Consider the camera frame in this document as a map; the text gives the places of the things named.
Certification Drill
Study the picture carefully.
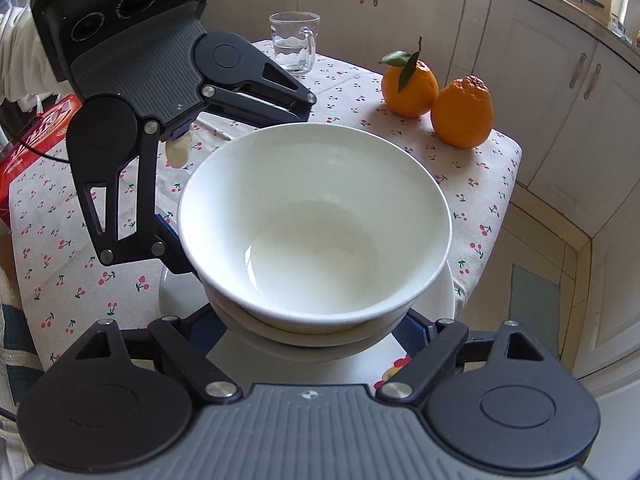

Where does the orange with leaf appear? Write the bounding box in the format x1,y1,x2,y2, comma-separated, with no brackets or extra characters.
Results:
380,36,440,118

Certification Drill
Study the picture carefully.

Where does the white fruit-print plate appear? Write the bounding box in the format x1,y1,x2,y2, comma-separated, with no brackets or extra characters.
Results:
159,260,457,387

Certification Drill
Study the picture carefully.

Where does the quilted dark cloth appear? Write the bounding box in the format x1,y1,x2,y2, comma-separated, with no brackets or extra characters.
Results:
0,260,66,441

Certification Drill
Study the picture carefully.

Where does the clear glass mug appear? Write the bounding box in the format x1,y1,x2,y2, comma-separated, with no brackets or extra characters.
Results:
269,11,321,75

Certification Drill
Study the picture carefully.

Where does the red printed carton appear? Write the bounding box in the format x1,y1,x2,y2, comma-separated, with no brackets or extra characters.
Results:
0,94,84,231

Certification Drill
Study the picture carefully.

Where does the cherry-print tablecloth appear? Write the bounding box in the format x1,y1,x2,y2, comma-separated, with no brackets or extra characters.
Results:
10,39,523,376

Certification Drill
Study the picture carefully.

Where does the grey floor mat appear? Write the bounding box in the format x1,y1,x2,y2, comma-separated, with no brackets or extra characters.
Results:
510,264,562,356

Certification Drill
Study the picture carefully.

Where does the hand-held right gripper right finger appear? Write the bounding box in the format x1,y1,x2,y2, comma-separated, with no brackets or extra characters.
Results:
375,309,547,404

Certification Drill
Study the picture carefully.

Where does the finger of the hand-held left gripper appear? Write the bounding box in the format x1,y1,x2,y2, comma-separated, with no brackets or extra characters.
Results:
74,120,201,276
200,52,318,129

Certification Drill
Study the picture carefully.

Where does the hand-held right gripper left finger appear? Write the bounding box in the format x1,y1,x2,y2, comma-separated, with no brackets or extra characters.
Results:
75,307,242,405

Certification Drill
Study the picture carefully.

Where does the orange with bumpy top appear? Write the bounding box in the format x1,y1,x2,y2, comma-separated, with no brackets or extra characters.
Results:
431,75,493,149

